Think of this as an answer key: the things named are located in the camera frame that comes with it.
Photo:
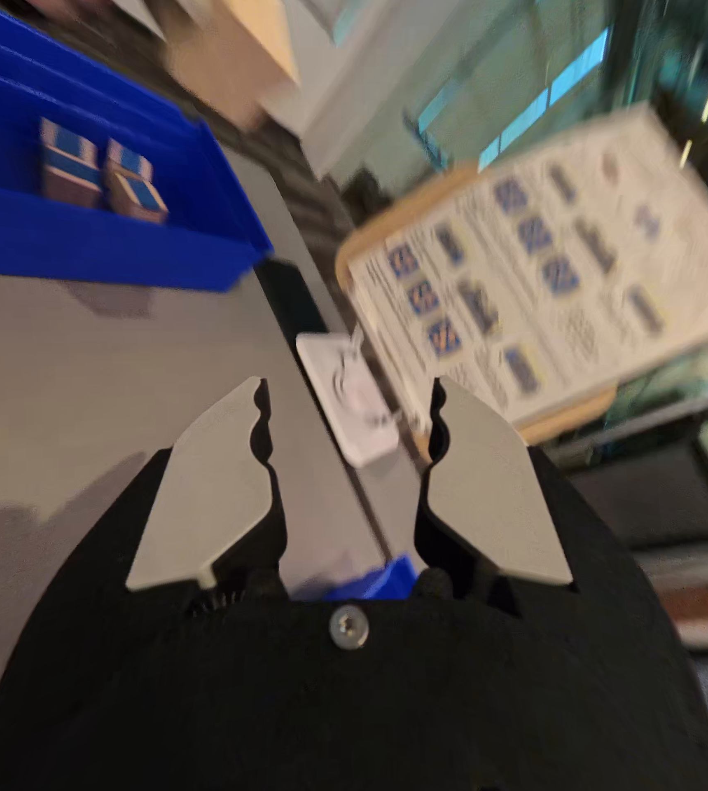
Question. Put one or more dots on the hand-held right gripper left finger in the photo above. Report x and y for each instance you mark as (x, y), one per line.
(211, 494)

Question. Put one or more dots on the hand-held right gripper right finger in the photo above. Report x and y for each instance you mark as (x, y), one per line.
(489, 494)

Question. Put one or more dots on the blue plastic bin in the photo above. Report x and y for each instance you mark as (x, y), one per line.
(378, 584)
(113, 253)

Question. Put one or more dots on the white plastic stand base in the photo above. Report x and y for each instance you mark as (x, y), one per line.
(366, 432)

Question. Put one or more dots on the printed instruction sheet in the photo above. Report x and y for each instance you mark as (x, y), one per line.
(576, 259)

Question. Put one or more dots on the wooden clipboard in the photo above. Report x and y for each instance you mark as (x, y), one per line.
(378, 216)

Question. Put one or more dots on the beige cardboard box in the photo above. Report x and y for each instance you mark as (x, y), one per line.
(230, 55)

